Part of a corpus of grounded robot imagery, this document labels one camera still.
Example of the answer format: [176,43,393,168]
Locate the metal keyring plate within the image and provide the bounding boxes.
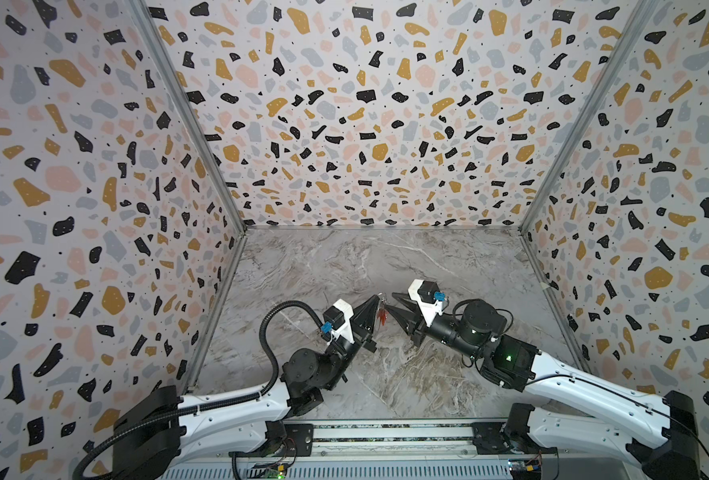
[376,292,387,327]

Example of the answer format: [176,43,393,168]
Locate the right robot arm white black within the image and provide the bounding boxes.
[386,292,701,479]

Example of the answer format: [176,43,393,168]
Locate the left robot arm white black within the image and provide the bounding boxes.
[112,295,383,479]

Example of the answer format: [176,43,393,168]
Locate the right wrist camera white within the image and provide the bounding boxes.
[408,279,448,327]

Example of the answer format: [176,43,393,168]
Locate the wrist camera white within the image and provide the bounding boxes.
[408,279,448,327]
[320,299,355,344]

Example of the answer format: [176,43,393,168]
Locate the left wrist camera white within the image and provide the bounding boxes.
[320,299,355,344]

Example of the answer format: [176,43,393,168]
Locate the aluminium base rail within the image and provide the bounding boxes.
[269,418,572,466]

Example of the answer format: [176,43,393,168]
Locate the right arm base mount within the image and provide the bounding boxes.
[472,403,559,455]

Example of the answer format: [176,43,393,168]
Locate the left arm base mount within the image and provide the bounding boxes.
[228,421,314,458]

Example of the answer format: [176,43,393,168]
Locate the perforated cable tray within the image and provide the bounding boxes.
[161,461,515,480]

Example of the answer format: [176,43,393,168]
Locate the left black corrugated cable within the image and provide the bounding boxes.
[71,300,326,480]

